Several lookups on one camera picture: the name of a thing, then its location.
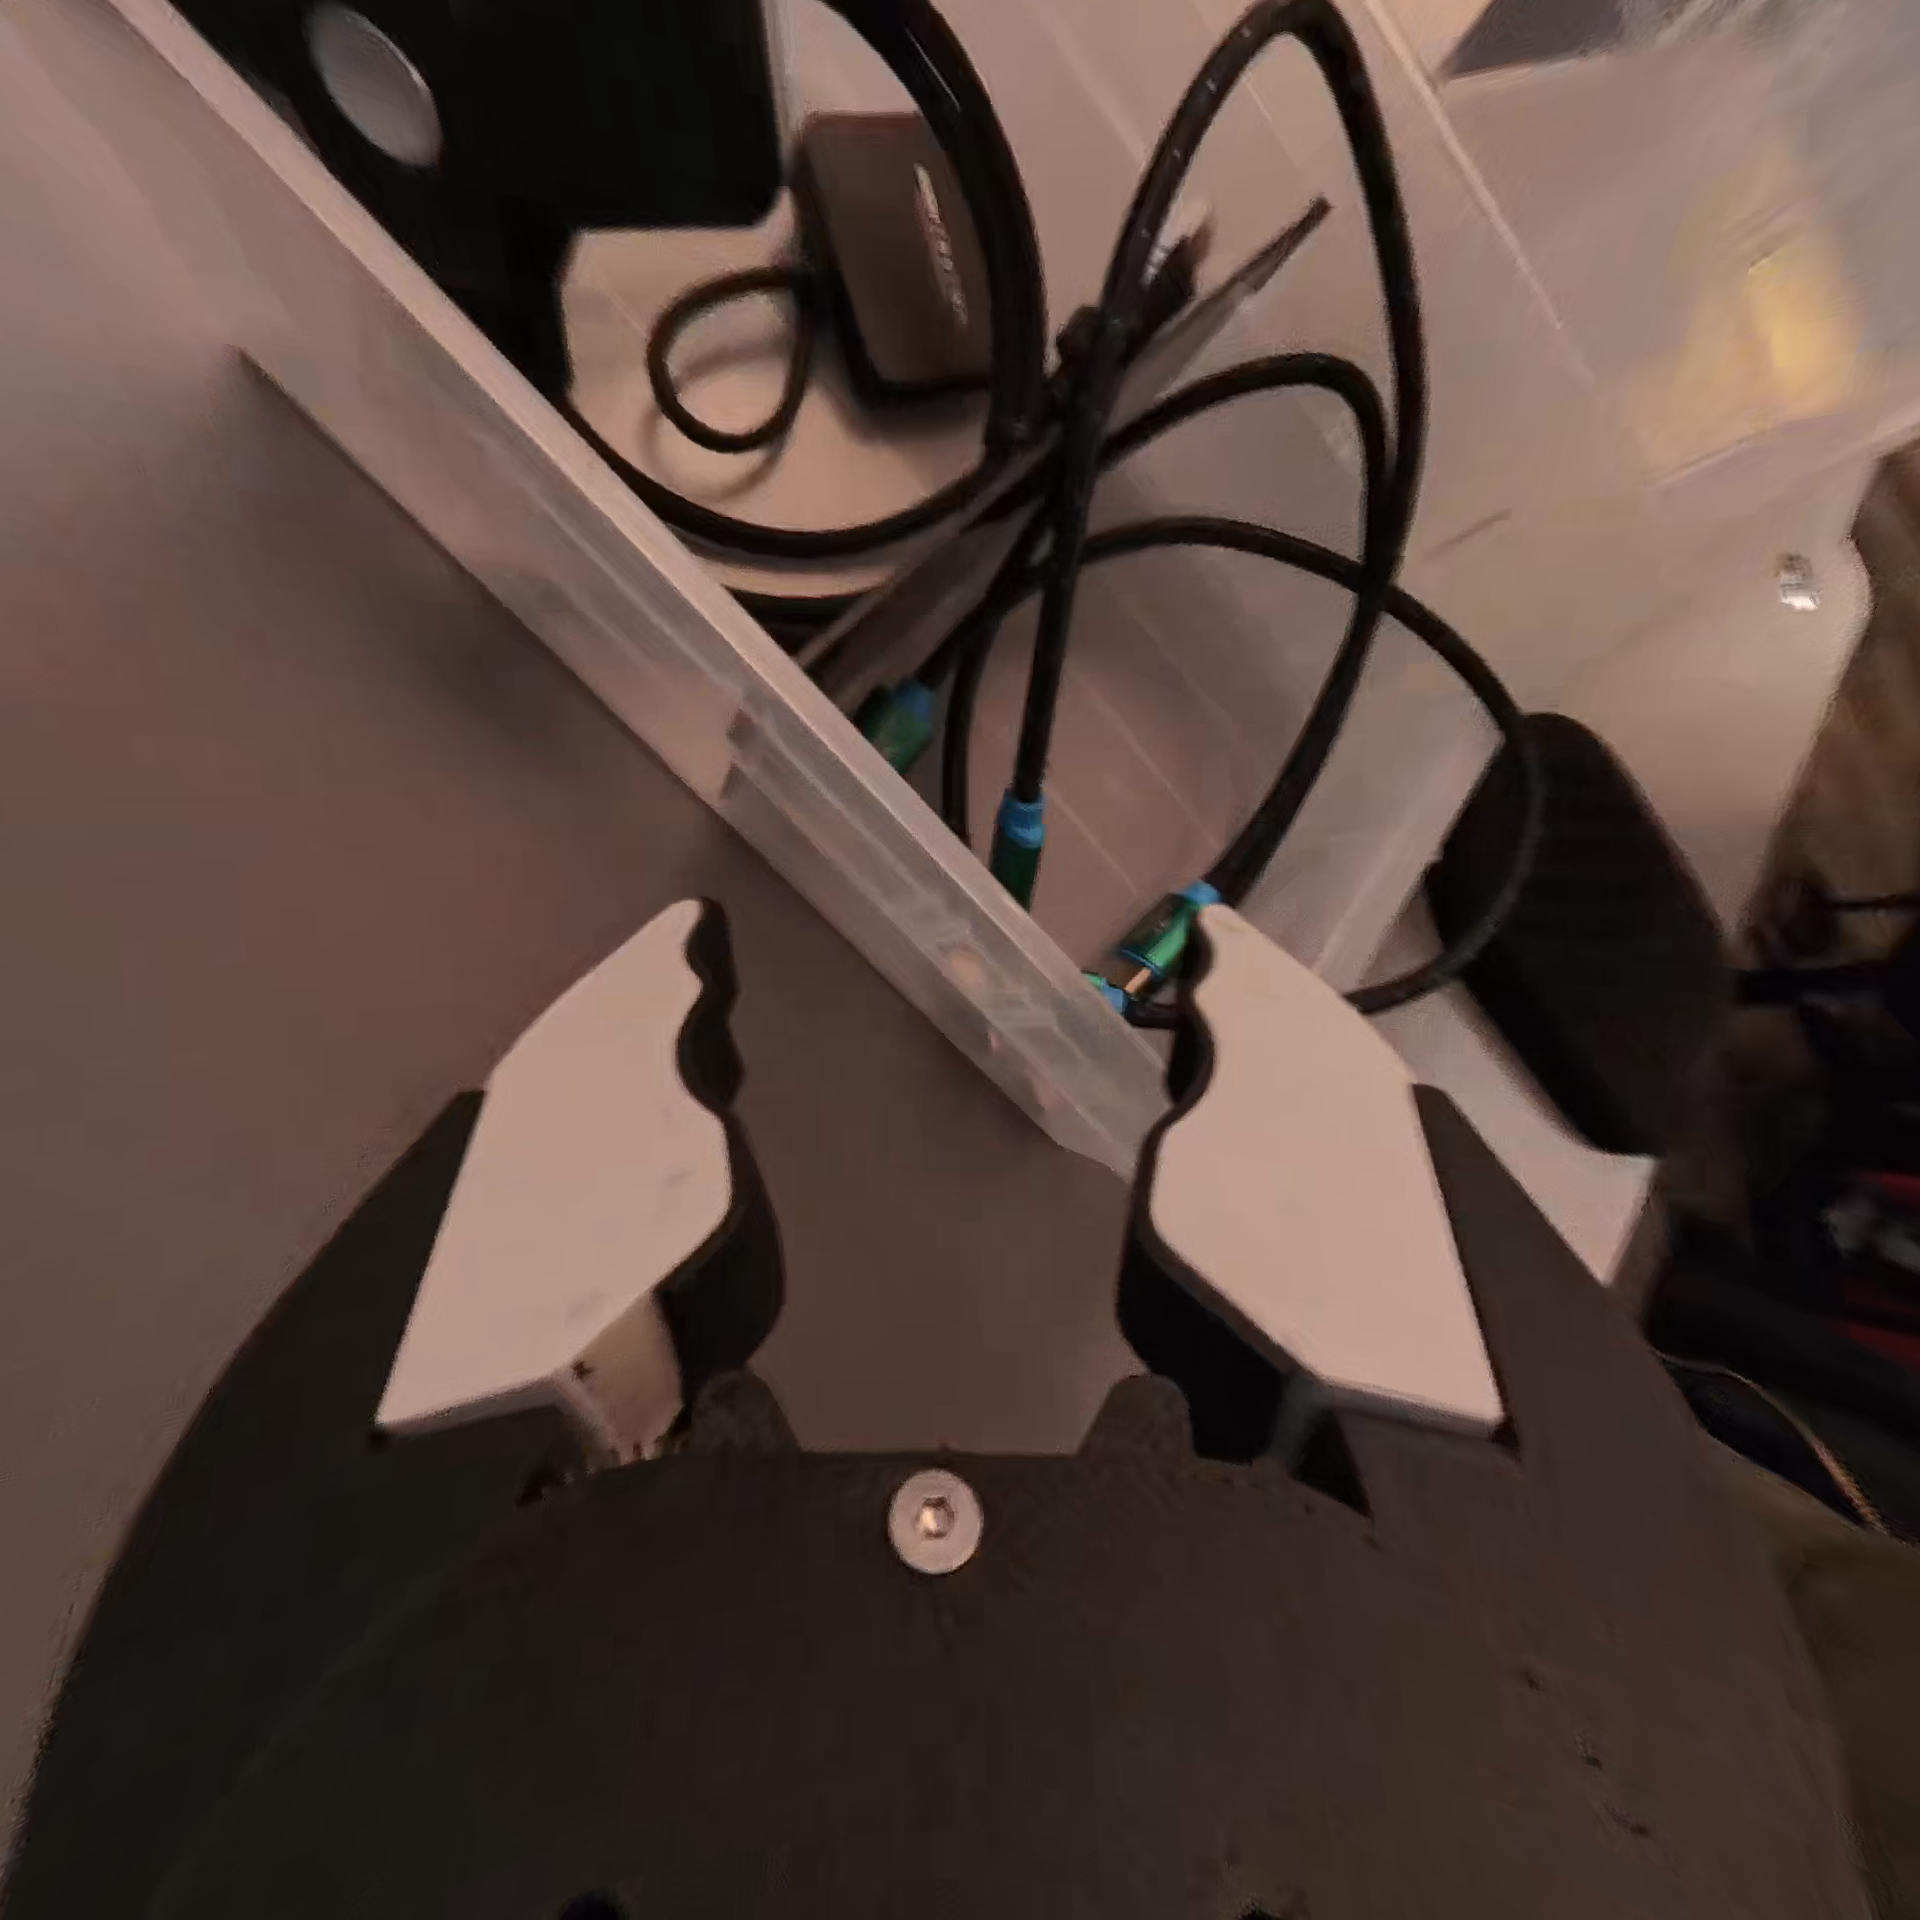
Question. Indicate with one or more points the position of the person's olive pants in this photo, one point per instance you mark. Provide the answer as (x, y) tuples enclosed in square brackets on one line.
[(1861, 1725)]

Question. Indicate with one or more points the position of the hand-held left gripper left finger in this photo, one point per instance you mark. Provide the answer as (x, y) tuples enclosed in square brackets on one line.
[(599, 1184)]

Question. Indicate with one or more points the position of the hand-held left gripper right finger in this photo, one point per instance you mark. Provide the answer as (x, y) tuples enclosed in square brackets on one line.
[(1320, 1200)]

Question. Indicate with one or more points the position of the clear plastic bin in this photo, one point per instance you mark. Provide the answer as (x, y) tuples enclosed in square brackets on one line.
[(674, 646)]

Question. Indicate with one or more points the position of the black adapter box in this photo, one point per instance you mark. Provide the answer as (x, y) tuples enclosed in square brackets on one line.
[(884, 255)]

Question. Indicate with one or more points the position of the black chair armrest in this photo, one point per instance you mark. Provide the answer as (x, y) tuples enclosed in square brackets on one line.
[(1589, 932)]

